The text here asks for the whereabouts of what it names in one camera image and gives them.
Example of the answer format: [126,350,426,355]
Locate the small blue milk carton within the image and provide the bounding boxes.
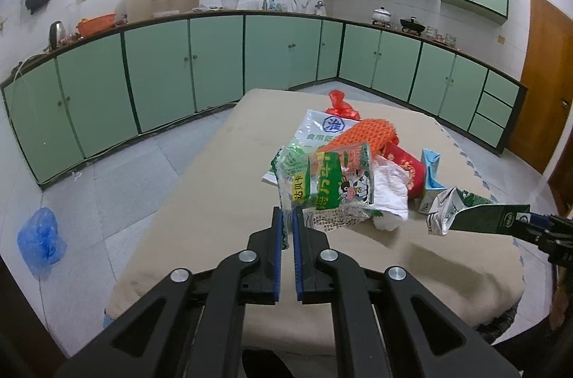
[418,148,448,215]

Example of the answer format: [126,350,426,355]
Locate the white pot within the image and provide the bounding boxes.
[371,6,394,25]

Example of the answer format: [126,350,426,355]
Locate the metal kettle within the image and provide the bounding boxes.
[48,21,68,50]

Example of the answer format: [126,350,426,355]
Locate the orange basin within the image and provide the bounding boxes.
[75,14,117,38]

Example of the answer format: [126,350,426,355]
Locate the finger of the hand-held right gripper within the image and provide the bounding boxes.
[514,212,553,229]
[510,226,556,249]

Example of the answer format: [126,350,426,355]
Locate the red patterned packet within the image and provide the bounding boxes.
[382,141,428,200]

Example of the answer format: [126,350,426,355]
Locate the green lower kitchen cabinets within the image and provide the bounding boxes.
[0,13,526,186]

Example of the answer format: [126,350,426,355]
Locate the wooden door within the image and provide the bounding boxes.
[506,0,573,218]

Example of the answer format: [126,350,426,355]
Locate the beige tablecloth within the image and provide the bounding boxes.
[105,88,526,343]

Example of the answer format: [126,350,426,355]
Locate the blue plastic bag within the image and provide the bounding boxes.
[17,207,68,280]

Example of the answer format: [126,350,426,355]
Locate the white and green plastic bag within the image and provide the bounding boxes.
[262,110,359,186]

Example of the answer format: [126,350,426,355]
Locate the white crumpled plastic bag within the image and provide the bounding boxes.
[369,163,410,232]

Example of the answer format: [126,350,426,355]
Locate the crushed green milk carton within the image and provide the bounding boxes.
[425,186,531,236]

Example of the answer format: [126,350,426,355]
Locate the red plastic bag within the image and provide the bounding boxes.
[325,90,361,121]

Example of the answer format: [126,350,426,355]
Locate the orange foam net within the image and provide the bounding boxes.
[333,117,399,164]

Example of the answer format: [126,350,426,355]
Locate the clear snack bag green label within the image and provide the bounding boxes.
[273,142,381,231]

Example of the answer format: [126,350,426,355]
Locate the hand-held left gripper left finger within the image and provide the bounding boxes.
[54,205,287,378]

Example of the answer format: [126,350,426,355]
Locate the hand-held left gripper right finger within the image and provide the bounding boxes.
[292,205,520,378]

